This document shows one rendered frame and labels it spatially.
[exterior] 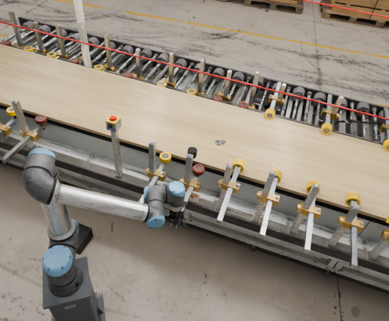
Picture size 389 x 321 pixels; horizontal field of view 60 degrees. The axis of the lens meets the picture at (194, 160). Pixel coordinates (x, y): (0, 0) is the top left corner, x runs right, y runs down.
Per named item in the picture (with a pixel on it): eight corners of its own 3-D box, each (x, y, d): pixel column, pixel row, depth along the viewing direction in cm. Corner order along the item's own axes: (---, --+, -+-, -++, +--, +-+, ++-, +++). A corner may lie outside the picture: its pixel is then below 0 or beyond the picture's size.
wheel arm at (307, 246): (308, 253, 184) (310, 249, 181) (302, 251, 184) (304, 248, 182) (315, 188, 218) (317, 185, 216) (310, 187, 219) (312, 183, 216)
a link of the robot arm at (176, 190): (166, 179, 177) (185, 179, 179) (166, 194, 186) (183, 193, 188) (168, 193, 171) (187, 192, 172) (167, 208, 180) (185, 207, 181)
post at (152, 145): (154, 193, 240) (153, 144, 207) (149, 192, 241) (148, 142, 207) (155, 190, 243) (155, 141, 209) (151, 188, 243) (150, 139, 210)
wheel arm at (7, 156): (6, 164, 227) (4, 159, 224) (2, 162, 227) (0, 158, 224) (46, 127, 257) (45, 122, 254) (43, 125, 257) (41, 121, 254)
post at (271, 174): (257, 223, 224) (275, 175, 190) (252, 221, 225) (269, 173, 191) (258, 219, 227) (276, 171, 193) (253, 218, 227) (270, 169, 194)
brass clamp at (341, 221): (360, 233, 197) (364, 228, 193) (337, 226, 199) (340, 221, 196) (359, 225, 201) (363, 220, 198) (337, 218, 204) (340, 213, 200)
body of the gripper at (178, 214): (165, 223, 193) (166, 210, 184) (171, 211, 199) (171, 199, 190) (178, 227, 191) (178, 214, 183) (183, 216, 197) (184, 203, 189)
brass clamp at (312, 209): (317, 220, 201) (320, 215, 198) (294, 213, 204) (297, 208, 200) (318, 212, 206) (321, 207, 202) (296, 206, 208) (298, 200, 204)
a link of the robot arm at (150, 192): (143, 199, 168) (168, 198, 170) (142, 182, 176) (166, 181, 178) (143, 210, 175) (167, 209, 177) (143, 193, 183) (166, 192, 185)
